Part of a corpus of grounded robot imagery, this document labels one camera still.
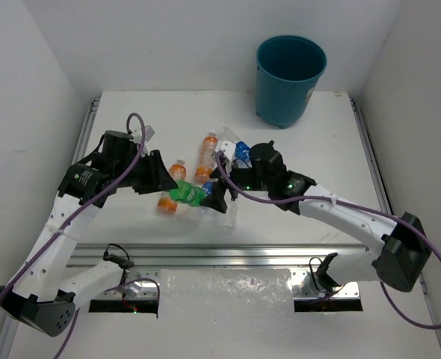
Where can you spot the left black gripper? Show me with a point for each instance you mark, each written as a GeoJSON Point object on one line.
{"type": "Point", "coordinates": [146, 173]}

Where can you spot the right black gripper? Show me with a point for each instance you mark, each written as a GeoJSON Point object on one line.
{"type": "Point", "coordinates": [216, 198]}

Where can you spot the blue label bottle front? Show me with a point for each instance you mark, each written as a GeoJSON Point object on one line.
{"type": "Point", "coordinates": [202, 218]}

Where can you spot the blue label bottle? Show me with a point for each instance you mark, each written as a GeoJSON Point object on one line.
{"type": "Point", "coordinates": [202, 218]}
{"type": "Point", "coordinates": [242, 153]}

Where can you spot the orange bottle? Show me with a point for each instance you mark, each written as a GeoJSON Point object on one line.
{"type": "Point", "coordinates": [165, 204]}
{"type": "Point", "coordinates": [205, 163]}

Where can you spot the green plastic bottle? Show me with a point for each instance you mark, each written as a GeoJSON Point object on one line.
{"type": "Point", "coordinates": [187, 193]}

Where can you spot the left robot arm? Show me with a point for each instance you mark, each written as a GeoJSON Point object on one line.
{"type": "Point", "coordinates": [38, 295]}

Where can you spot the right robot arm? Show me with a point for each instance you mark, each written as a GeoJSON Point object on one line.
{"type": "Point", "coordinates": [395, 252]}

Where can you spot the teal plastic bin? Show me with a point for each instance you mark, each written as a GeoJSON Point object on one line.
{"type": "Point", "coordinates": [288, 68]}

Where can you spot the clear bottle upright front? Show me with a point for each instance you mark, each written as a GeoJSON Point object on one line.
{"type": "Point", "coordinates": [226, 223]}

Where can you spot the blue label bottle back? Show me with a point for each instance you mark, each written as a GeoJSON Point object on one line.
{"type": "Point", "coordinates": [242, 153]}

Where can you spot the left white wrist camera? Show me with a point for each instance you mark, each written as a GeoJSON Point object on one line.
{"type": "Point", "coordinates": [149, 133]}

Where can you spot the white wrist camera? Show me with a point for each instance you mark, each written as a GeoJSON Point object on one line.
{"type": "Point", "coordinates": [149, 133]}
{"type": "Point", "coordinates": [226, 148]}

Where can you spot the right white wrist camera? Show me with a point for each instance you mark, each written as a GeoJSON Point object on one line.
{"type": "Point", "coordinates": [226, 148]}

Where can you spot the aluminium frame rail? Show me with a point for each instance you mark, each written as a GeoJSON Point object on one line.
{"type": "Point", "coordinates": [204, 294]}

